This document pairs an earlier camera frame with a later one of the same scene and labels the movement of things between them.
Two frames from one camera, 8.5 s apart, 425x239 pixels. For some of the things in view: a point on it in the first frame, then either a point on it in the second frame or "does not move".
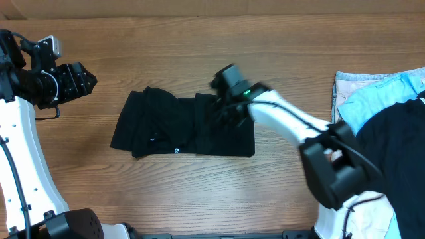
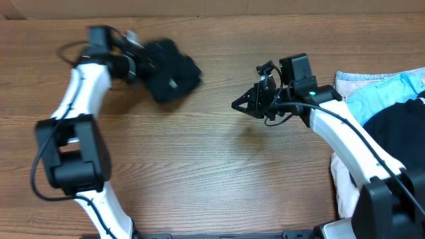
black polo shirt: [154, 121] → [169, 74]
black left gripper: [70, 83] → [154, 66]
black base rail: [301, 234] does not move
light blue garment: [360, 105] does not move
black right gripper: [224, 108] → [260, 97]
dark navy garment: [396, 139] does not move
